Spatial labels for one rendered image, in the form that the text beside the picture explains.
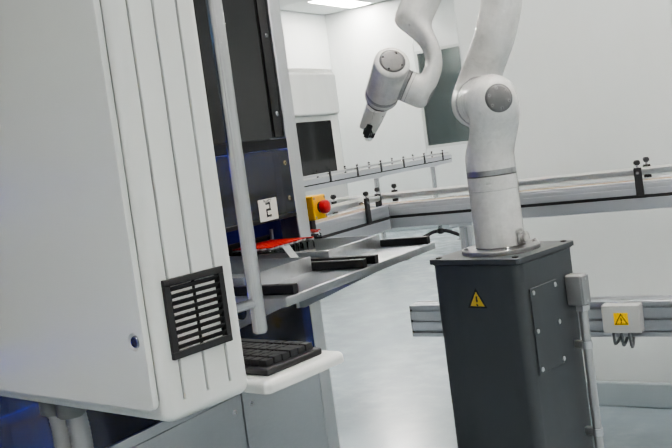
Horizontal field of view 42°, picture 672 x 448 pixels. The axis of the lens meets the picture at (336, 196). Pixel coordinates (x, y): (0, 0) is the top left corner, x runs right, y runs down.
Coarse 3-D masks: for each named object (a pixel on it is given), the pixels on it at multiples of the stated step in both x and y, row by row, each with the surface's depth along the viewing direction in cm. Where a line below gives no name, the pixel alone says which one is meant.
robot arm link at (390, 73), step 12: (384, 60) 200; (396, 60) 200; (408, 60) 201; (372, 72) 203; (384, 72) 199; (396, 72) 199; (408, 72) 203; (372, 84) 205; (384, 84) 202; (396, 84) 202; (372, 96) 208; (384, 96) 206; (396, 96) 204
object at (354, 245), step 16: (320, 240) 243; (336, 240) 241; (352, 240) 238; (368, 240) 229; (240, 256) 226; (272, 256) 221; (288, 256) 218; (304, 256) 216; (320, 256) 213; (336, 256) 215
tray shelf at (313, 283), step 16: (384, 256) 214; (400, 256) 213; (320, 272) 201; (336, 272) 197; (352, 272) 194; (368, 272) 200; (304, 288) 180; (320, 288) 182; (272, 304) 173; (288, 304) 172
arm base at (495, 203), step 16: (496, 176) 205; (512, 176) 207; (480, 192) 207; (496, 192) 205; (512, 192) 206; (480, 208) 207; (496, 208) 205; (512, 208) 206; (480, 224) 208; (496, 224) 206; (512, 224) 206; (480, 240) 209; (496, 240) 206; (512, 240) 206; (528, 240) 207; (480, 256) 205
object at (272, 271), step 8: (232, 264) 217; (240, 264) 216; (264, 264) 212; (272, 264) 210; (280, 264) 209; (288, 264) 197; (296, 264) 200; (304, 264) 203; (232, 272) 217; (240, 272) 216; (264, 272) 189; (272, 272) 192; (280, 272) 194; (288, 272) 197; (296, 272) 200; (304, 272) 202; (240, 280) 183; (264, 280) 189; (272, 280) 191; (280, 280) 194
